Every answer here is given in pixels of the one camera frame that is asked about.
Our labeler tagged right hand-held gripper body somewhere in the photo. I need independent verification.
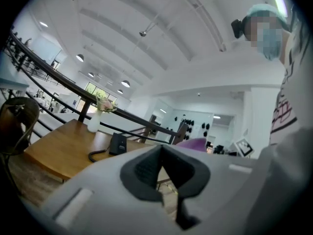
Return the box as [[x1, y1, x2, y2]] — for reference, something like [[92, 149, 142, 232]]
[[233, 137, 255, 159]]

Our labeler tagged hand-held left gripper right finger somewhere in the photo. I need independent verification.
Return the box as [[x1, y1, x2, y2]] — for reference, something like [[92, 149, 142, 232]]
[[161, 144, 261, 235]]

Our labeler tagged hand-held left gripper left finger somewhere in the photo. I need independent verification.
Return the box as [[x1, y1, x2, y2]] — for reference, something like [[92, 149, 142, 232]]
[[40, 144, 178, 235]]

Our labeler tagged purple cloth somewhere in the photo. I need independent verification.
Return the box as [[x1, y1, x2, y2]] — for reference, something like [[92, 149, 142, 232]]
[[175, 138, 207, 153]]

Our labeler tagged group of black hung devices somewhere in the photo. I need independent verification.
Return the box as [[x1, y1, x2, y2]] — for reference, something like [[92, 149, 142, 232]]
[[166, 116, 211, 141]]

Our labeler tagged white vase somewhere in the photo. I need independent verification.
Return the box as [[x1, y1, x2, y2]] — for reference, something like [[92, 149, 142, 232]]
[[87, 110, 101, 133]]

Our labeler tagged person's striped shirt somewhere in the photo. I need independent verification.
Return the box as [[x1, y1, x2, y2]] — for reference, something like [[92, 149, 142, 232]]
[[270, 33, 313, 146]]

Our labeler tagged dark wooden handrail railing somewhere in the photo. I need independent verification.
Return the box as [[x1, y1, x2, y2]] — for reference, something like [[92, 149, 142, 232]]
[[4, 30, 189, 145]]

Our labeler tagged pink flower bouquet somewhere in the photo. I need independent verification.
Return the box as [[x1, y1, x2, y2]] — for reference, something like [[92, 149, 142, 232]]
[[95, 95, 118, 114]]

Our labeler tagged glass entrance window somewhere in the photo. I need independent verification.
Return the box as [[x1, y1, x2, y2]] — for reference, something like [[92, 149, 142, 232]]
[[84, 81, 118, 103]]

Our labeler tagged blue face mask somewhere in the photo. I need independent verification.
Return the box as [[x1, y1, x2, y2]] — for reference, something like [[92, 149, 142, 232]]
[[258, 28, 282, 61]]

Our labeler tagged dark round-back chair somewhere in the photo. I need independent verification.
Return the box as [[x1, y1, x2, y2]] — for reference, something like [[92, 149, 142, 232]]
[[0, 96, 41, 198]]

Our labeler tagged teal hair cap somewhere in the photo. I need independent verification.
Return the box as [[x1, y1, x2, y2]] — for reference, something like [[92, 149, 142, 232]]
[[246, 3, 288, 24]]

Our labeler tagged light blue table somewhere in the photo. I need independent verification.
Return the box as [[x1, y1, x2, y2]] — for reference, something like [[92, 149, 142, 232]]
[[0, 78, 30, 90]]

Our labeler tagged black cable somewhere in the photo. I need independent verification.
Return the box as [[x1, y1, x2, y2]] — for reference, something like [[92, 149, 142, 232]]
[[88, 146, 111, 163]]

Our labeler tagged black head camera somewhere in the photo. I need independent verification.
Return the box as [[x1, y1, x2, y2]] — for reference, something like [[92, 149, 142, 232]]
[[231, 18, 246, 39]]

